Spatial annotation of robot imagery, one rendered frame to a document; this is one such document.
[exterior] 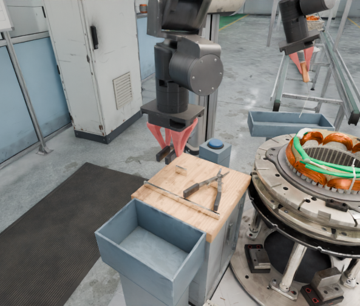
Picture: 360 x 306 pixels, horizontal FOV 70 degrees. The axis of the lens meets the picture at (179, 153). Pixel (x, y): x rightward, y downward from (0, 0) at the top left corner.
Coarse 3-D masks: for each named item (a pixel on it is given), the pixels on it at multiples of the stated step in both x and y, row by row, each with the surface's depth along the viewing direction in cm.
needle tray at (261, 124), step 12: (252, 120) 84; (264, 120) 91; (276, 120) 91; (288, 120) 91; (300, 120) 90; (312, 120) 90; (324, 120) 86; (252, 132) 83; (264, 132) 83; (276, 132) 82; (288, 132) 82
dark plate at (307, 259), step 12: (276, 240) 79; (288, 240) 79; (276, 252) 75; (288, 252) 75; (312, 252) 75; (276, 264) 72; (300, 264) 72; (312, 264) 72; (324, 264) 72; (300, 276) 69; (312, 276) 69
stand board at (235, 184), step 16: (176, 160) 65; (192, 160) 65; (160, 176) 59; (176, 176) 59; (192, 176) 59; (208, 176) 59; (240, 176) 59; (144, 192) 55; (176, 192) 55; (208, 192) 55; (224, 192) 55; (240, 192) 55; (160, 208) 51; (176, 208) 51; (224, 208) 51; (192, 224) 47; (208, 224) 47; (208, 240) 47
